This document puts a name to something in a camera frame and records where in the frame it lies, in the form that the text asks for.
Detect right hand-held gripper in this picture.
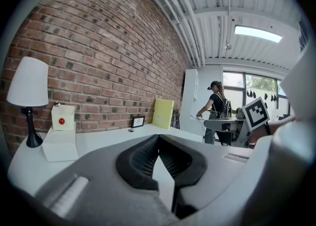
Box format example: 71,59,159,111
241,96,271,132

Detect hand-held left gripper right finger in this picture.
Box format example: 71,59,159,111
158,134,256,220

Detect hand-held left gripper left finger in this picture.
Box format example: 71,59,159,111
34,134,182,226

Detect black picture frame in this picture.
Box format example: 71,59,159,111
131,115,146,129

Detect person's right forearm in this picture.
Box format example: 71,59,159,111
248,116,297,150

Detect large window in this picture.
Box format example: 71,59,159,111
223,71,290,118

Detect grey round table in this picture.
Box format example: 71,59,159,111
203,118,250,147

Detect white cardboard box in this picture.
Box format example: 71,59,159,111
41,122,79,162

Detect metal rack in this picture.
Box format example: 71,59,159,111
172,108,180,129

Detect yellow file box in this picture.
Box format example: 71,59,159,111
152,98,175,130

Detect white tall cabinet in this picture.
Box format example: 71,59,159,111
179,69,199,130

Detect cream box with red dot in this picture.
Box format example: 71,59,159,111
51,105,76,131

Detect rectangular ceiling light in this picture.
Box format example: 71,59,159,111
234,24,283,44

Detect thin white ceiling conduit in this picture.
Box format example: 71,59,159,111
214,0,232,59

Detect white shade black table lamp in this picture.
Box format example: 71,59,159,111
6,56,49,149

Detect white ceiling pipe bundle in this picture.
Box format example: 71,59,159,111
130,0,206,67

